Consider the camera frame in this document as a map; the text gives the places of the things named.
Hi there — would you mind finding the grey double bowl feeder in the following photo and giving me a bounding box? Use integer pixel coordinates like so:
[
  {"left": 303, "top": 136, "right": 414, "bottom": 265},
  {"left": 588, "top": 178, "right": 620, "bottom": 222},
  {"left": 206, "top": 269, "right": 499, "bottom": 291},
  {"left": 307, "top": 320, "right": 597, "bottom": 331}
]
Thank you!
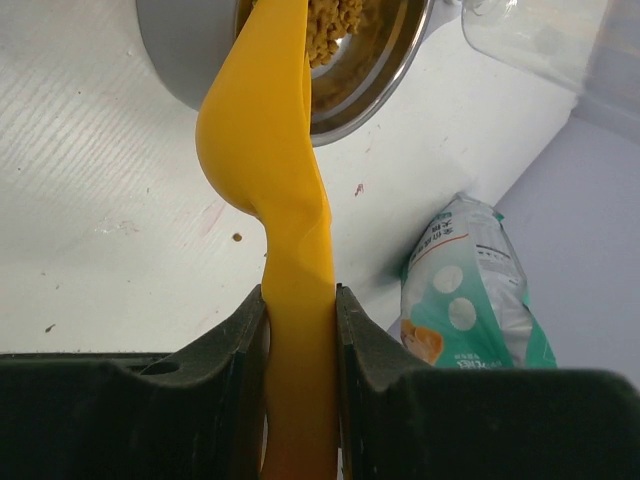
[{"left": 134, "top": 0, "right": 436, "bottom": 149}]

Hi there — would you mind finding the yellow plastic scoop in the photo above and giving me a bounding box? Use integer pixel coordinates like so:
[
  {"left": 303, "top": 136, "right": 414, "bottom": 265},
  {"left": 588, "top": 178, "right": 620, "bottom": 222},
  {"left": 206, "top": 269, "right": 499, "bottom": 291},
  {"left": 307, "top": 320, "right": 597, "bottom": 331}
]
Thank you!
[{"left": 195, "top": 1, "right": 339, "bottom": 479}]

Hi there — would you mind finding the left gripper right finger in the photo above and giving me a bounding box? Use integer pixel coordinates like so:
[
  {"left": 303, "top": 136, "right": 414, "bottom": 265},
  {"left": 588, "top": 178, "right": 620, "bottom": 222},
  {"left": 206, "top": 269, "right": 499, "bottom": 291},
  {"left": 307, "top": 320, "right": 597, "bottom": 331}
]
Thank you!
[{"left": 336, "top": 286, "right": 639, "bottom": 479}]

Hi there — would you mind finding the clear plastic water bottle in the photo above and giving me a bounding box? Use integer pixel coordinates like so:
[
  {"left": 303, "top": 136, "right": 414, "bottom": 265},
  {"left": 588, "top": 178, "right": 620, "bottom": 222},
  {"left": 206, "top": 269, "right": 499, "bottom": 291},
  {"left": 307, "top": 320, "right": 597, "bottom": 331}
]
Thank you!
[{"left": 461, "top": 1, "right": 639, "bottom": 141}]

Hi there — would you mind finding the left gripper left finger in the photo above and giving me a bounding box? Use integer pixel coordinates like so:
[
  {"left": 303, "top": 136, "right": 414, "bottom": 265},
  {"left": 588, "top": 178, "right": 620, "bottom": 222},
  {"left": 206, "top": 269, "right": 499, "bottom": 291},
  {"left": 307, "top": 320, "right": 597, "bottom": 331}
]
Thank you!
[{"left": 1, "top": 290, "right": 266, "bottom": 479}]

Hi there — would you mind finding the green pet food bag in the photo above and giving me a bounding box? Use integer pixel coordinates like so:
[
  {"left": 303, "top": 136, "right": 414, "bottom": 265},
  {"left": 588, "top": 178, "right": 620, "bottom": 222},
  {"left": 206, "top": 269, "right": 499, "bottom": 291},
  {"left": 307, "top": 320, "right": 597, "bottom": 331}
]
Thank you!
[{"left": 389, "top": 194, "right": 557, "bottom": 370}]

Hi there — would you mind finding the brown pet food kibble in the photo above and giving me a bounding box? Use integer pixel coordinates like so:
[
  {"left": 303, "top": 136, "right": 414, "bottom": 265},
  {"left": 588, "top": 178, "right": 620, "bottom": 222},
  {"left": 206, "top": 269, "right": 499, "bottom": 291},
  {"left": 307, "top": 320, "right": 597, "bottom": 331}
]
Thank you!
[{"left": 305, "top": 0, "right": 384, "bottom": 70}]

